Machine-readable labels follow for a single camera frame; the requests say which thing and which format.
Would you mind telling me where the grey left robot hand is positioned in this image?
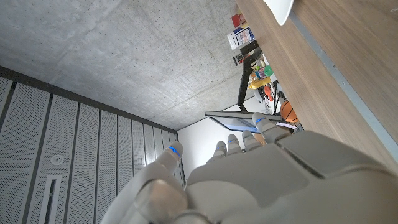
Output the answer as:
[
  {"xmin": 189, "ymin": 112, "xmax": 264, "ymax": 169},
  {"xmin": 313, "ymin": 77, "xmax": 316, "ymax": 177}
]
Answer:
[{"xmin": 101, "ymin": 111, "xmax": 398, "ymax": 224}]

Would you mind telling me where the small black labelled box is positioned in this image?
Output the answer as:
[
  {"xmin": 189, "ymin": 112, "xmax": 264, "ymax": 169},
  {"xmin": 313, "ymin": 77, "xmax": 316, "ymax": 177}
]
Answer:
[{"xmin": 233, "ymin": 53, "xmax": 249, "ymax": 66}]

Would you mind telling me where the ceiling air vent slot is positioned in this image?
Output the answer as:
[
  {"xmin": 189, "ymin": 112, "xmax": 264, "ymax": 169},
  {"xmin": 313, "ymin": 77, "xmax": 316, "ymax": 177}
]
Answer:
[{"xmin": 39, "ymin": 174, "xmax": 62, "ymax": 224}]

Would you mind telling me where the computer monitor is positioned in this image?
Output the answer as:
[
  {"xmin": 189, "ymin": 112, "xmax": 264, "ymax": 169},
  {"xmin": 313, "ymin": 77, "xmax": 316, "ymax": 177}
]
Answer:
[{"xmin": 204, "ymin": 111, "xmax": 282, "ymax": 134}]

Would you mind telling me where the yellow bottle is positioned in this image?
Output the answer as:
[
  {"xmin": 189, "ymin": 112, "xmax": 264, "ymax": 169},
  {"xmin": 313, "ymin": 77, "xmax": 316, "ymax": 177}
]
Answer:
[{"xmin": 248, "ymin": 77, "xmax": 272, "ymax": 90}]

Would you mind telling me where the small basketball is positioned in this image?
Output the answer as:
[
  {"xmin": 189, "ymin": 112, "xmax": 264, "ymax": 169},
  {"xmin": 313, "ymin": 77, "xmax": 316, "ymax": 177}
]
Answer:
[{"xmin": 279, "ymin": 100, "xmax": 300, "ymax": 124}]

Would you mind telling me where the white canister blue label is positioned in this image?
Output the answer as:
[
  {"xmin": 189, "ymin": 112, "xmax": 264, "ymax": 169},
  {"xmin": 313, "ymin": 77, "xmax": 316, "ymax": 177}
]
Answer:
[{"xmin": 226, "ymin": 26, "xmax": 256, "ymax": 50}]

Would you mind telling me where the white square plate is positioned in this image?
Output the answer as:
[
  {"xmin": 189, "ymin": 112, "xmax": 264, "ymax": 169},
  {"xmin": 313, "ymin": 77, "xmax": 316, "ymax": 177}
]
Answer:
[{"xmin": 263, "ymin": 0, "xmax": 295, "ymax": 26}]

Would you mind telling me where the round ceiling sensor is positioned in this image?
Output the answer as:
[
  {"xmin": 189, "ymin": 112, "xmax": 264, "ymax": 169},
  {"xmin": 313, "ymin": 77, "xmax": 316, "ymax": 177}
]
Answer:
[{"xmin": 50, "ymin": 154, "xmax": 65, "ymax": 166}]

